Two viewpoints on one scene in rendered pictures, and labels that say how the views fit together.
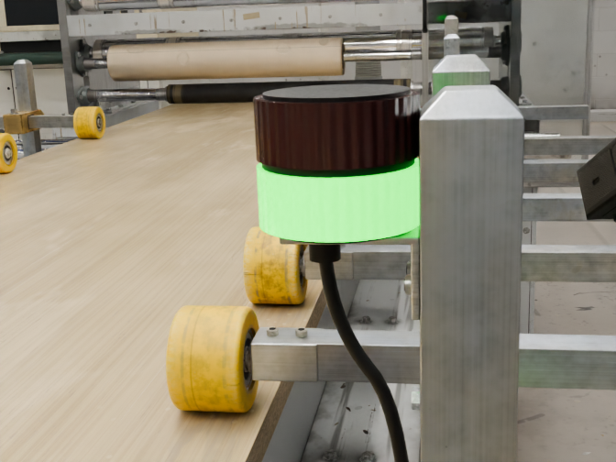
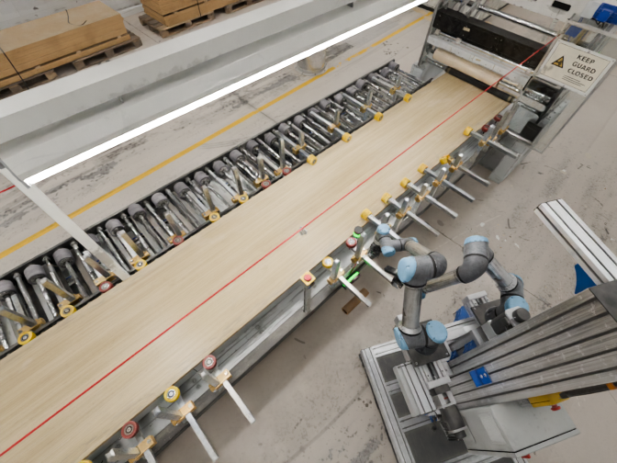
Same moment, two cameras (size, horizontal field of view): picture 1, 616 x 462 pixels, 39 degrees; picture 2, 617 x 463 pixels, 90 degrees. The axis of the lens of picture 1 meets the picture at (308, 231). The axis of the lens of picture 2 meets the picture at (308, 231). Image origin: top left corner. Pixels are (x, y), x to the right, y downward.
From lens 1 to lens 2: 1.93 m
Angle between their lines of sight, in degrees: 50
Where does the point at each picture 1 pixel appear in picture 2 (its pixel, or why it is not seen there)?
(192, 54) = (456, 62)
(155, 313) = (370, 195)
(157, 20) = (452, 49)
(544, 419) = (482, 201)
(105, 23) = (438, 42)
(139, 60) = (442, 58)
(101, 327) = (364, 195)
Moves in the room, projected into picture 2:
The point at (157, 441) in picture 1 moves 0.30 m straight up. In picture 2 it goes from (357, 219) to (364, 194)
